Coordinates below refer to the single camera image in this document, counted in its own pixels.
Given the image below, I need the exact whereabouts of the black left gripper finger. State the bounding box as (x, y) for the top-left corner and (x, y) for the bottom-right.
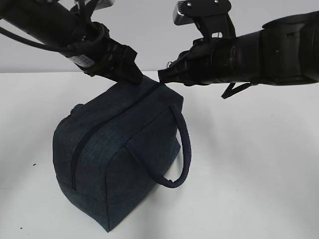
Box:
(117, 62), (143, 84)

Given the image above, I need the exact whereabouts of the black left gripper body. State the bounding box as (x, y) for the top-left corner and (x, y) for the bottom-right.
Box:
(83, 22), (137, 77)

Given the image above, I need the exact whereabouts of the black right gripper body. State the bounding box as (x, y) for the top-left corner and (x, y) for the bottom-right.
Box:
(174, 37), (237, 87)

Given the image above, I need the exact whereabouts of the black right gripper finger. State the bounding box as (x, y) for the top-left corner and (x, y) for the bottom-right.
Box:
(158, 62), (185, 84)

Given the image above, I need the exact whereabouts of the dark blue lunch bag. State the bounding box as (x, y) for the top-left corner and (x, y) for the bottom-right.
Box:
(52, 77), (191, 232)

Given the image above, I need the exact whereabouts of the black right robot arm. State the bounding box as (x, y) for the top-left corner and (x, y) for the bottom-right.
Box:
(158, 11), (319, 90)

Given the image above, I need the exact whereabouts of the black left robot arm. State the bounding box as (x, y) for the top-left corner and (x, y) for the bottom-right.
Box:
(0, 0), (143, 84)

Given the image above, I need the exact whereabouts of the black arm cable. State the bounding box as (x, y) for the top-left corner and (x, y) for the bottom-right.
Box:
(221, 82), (252, 100)

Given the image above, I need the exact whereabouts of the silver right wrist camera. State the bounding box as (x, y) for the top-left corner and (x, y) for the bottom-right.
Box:
(173, 0), (231, 26)

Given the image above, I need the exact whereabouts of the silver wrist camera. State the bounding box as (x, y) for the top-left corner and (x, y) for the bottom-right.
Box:
(84, 0), (115, 10)
(173, 0), (231, 26)

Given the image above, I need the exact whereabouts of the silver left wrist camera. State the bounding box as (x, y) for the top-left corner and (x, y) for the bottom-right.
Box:
(84, 0), (115, 10)

